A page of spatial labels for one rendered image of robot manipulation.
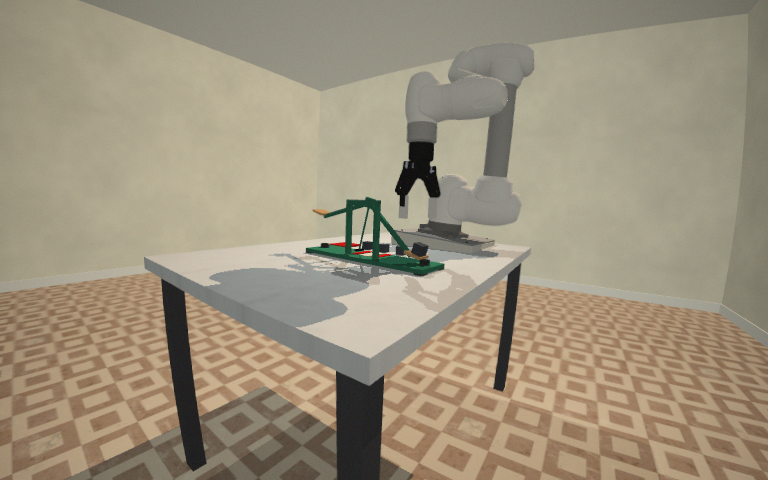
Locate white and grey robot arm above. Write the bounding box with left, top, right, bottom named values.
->
left=405, top=43, right=535, bottom=238

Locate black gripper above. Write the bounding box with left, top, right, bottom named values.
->
left=395, top=141, right=441, bottom=219

